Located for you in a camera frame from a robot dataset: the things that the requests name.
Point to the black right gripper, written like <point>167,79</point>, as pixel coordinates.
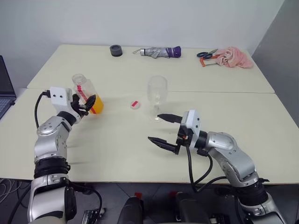
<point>183,137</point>

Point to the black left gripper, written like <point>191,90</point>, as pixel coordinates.
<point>77,106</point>

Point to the clear bottle with orange drink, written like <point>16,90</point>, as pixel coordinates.
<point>97,106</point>

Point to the white bottle cap red stripe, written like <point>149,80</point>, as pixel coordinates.
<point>136,104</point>

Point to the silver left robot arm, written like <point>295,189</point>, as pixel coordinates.
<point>50,144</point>

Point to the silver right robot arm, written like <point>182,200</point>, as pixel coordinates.
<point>236,158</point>

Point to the clear wine glass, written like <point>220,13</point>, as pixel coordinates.
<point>157,88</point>

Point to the dark rounded shape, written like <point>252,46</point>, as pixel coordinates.
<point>189,208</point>
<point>132,210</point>

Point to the folded silver purple umbrella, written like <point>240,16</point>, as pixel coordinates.
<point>158,51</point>

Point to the dark laptop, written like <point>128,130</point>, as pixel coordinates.
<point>4,93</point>

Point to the pink cloth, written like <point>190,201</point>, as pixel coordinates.
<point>234,58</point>

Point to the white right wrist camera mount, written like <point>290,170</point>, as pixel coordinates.
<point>194,123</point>

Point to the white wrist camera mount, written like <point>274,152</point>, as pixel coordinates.
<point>60,96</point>
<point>194,123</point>

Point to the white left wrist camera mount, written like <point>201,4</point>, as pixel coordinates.
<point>60,96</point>

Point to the orange frame tool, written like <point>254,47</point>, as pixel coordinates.
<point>202,62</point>

